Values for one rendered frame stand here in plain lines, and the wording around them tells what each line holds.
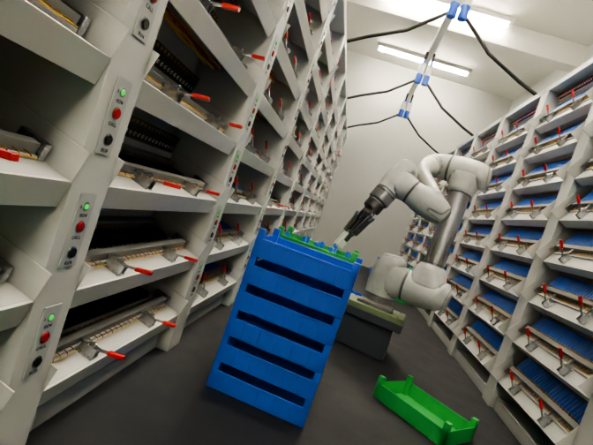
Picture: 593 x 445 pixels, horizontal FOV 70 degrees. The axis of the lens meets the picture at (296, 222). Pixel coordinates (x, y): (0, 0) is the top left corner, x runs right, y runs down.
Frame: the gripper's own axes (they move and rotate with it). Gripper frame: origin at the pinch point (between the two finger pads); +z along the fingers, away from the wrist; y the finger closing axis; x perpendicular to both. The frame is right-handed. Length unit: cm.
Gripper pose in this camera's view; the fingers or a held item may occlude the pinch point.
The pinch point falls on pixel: (342, 239)
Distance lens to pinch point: 167.6
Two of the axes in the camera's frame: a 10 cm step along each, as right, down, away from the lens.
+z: -6.7, 7.3, -1.0
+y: -3.1, -1.6, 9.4
